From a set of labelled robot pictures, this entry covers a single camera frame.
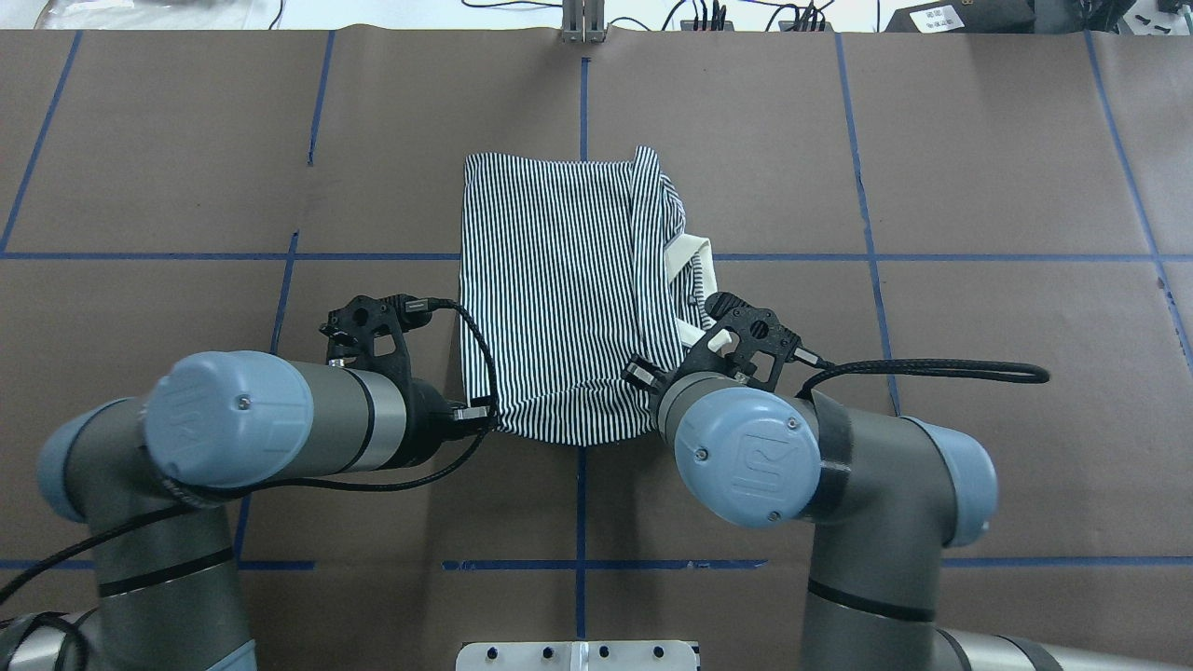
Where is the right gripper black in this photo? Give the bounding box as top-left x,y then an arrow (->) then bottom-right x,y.
622,356 -> 710,411

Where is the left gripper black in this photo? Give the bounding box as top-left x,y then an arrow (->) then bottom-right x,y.
410,378 -> 496,467

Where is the striped polo shirt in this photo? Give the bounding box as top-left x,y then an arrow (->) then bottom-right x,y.
459,144 -> 719,447

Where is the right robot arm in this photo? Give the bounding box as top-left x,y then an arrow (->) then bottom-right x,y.
623,357 -> 1162,670

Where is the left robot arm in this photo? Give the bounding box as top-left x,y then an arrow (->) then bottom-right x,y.
4,351 -> 499,670

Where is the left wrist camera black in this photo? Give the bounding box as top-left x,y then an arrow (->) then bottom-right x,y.
319,294 -> 432,373

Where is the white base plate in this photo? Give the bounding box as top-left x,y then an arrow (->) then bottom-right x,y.
455,638 -> 701,670

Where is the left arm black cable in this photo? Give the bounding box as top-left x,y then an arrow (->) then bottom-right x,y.
0,298 -> 503,607

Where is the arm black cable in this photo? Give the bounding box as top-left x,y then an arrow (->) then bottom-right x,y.
797,352 -> 1050,402
0,298 -> 503,607

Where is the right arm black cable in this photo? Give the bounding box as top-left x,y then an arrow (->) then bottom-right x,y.
797,352 -> 1050,402

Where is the aluminium frame post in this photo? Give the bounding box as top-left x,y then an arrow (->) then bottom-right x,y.
560,0 -> 608,44

